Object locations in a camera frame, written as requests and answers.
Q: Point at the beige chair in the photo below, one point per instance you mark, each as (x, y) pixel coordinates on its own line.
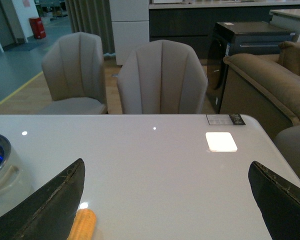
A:
(162, 77)
(74, 71)
(288, 143)

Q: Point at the white cabinet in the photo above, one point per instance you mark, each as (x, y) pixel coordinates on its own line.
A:
(130, 26)

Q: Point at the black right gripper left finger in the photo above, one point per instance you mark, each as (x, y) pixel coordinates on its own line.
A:
(48, 213)

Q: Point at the yellow corn cob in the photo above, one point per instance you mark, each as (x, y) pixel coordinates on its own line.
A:
(83, 225)

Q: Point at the beige chair left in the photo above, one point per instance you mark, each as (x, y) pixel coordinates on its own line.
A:
(74, 71)

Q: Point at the beige chair at right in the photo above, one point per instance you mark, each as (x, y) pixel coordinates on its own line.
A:
(288, 143)

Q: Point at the brown fabric sofa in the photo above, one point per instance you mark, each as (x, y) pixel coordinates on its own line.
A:
(265, 87)

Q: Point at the table label sticker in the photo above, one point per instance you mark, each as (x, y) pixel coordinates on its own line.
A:
(225, 119)

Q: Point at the white electric cooking pot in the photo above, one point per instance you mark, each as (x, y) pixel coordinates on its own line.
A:
(15, 180)

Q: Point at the grey-green curtain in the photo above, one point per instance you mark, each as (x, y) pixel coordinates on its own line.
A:
(93, 17)

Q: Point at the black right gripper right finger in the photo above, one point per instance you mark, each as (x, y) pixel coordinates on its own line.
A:
(278, 201)

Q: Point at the dark kitchen counter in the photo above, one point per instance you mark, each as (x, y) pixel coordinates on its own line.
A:
(193, 23)

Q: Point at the beige chair middle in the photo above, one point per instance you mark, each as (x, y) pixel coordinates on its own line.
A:
(162, 77)

